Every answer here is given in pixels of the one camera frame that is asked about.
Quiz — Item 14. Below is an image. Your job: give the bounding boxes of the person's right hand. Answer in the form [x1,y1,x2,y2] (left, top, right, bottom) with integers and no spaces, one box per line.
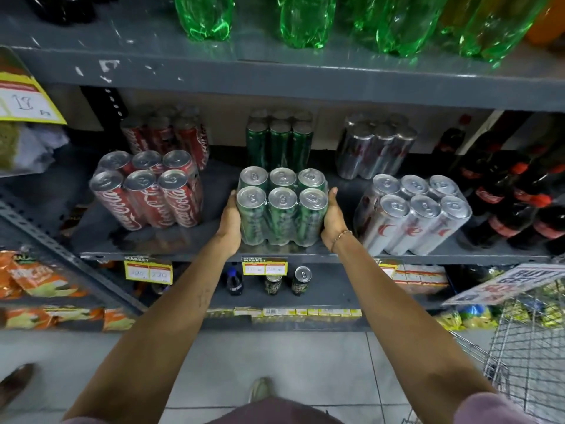
[320,186,354,254]

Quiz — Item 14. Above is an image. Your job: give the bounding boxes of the person's left hand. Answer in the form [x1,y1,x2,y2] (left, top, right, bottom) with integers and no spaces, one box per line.
[215,190,243,258]

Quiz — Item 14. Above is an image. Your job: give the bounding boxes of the green can six-pack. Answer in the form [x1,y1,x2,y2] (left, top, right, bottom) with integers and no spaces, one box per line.
[245,109,315,173]
[236,166,330,248]

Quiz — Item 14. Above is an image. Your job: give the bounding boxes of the person's left forearm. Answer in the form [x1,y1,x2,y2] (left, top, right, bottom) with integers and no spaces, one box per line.
[63,248,235,424]

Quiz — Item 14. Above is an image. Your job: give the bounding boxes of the person's right forearm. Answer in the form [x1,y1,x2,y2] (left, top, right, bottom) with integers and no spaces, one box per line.
[330,236,501,424]

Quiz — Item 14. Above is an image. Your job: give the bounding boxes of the silver can six-pack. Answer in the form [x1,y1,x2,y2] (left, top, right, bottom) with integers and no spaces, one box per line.
[353,174,473,257]
[335,112,418,181]

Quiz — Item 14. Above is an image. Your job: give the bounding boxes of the yellow price tag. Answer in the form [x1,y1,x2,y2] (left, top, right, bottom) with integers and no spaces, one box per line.
[374,259,403,279]
[241,256,289,277]
[123,255,174,286]

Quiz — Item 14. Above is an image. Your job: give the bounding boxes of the small dark blue-capped bottle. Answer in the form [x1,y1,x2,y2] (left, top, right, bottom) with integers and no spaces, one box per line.
[225,266,245,297]

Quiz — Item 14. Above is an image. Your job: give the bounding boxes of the red can six-pack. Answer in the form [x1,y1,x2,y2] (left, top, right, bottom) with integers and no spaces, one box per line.
[89,149,205,231]
[119,105,211,173]

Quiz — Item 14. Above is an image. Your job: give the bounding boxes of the row of small cartons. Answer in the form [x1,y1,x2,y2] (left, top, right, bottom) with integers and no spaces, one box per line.
[392,264,452,297]

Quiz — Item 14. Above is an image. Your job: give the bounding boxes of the row of yellow shelf labels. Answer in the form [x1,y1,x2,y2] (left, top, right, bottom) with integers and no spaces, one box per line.
[207,307,363,319]

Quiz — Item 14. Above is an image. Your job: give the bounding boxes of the grey metal shelf unit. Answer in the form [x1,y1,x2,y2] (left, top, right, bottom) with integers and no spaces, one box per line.
[0,9,565,334]

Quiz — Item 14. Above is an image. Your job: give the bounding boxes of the group of dark cola bottles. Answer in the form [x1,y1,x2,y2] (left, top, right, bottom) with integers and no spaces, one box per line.
[429,114,565,257]

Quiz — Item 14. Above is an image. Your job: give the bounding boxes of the pile of yellow snack packets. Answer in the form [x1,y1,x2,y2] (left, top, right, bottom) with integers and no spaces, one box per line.
[434,304,505,332]

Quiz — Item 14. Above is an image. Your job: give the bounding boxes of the green plastic bottle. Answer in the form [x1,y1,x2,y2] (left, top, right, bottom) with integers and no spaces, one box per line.
[458,0,553,65]
[174,0,236,42]
[277,0,337,50]
[353,0,447,58]

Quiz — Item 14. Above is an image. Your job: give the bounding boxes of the light shoe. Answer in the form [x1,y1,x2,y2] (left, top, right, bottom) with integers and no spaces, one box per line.
[248,377,275,405]

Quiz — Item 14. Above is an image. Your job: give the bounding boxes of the white and red promo sign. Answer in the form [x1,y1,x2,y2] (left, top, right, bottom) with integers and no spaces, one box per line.
[442,263,565,306]

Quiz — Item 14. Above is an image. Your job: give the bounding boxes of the pile of orange snack packets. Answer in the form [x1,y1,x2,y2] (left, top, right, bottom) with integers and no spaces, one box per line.
[0,248,136,332]

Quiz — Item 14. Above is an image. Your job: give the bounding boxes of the mauve shorts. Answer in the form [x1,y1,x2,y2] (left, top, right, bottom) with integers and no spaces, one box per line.
[220,395,346,424]

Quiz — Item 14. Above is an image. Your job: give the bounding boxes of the large yellow price sign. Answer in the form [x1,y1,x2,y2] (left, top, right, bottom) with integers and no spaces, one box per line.
[0,45,68,126]

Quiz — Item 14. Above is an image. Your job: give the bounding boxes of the dark plastic bottle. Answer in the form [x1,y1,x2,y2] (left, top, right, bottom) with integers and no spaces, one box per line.
[26,0,96,26]

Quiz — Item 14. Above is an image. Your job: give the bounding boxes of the pink sleeve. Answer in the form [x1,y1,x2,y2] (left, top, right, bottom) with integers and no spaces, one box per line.
[454,392,538,424]

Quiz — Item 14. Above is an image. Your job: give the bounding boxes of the orange plastic bottle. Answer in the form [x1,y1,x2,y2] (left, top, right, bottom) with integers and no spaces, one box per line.
[524,0,565,45]

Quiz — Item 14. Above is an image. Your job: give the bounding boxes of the brown shoe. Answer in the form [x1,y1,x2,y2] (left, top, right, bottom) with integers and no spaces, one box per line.
[0,363,37,412]

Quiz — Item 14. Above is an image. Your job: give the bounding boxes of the thin beaded bracelet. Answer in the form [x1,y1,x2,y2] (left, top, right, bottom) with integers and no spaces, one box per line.
[330,230,353,253]

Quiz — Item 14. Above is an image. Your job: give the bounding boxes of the wire shopping cart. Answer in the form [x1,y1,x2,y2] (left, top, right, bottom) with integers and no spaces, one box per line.
[401,281,565,424]

